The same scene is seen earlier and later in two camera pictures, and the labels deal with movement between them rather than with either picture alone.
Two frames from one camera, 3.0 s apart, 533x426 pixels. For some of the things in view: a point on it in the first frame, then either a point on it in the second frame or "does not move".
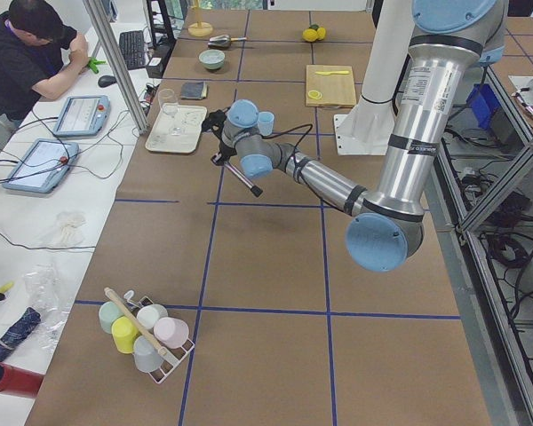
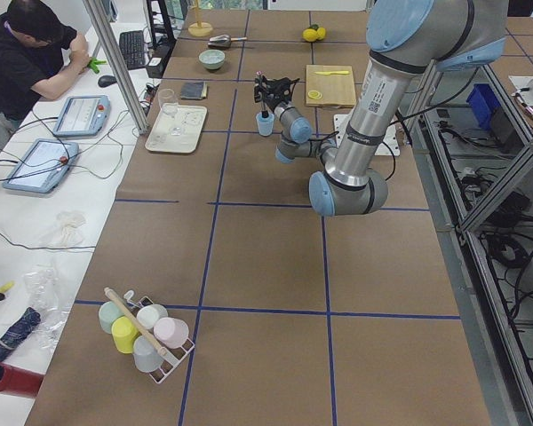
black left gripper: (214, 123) to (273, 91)
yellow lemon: (310, 35) does not move
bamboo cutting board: (337, 90) does not move
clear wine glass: (169, 104) does not move
